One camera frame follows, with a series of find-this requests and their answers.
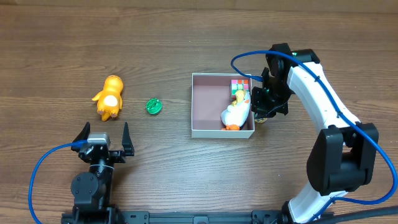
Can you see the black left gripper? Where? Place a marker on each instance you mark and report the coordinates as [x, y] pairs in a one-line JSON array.
[[113, 153]]

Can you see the white plush duck yellow hat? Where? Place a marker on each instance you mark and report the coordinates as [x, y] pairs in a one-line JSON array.
[[236, 114]]

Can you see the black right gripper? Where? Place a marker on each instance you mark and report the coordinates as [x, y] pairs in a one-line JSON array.
[[259, 101]]

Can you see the gold blue spinning top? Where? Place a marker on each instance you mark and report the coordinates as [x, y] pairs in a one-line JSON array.
[[260, 120]]

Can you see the orange plush toy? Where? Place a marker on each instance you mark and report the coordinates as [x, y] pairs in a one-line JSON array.
[[108, 100]]

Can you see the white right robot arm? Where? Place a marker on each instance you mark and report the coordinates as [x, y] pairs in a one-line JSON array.
[[341, 159]]

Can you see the white cardboard box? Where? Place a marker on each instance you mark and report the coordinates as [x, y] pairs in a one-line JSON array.
[[211, 94]]

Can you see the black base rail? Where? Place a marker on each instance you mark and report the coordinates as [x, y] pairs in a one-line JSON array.
[[145, 217]]

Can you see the green spinning top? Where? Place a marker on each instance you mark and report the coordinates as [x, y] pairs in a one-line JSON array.
[[154, 106]]

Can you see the colourful puzzle cube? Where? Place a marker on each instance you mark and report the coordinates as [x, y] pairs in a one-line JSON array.
[[238, 84]]

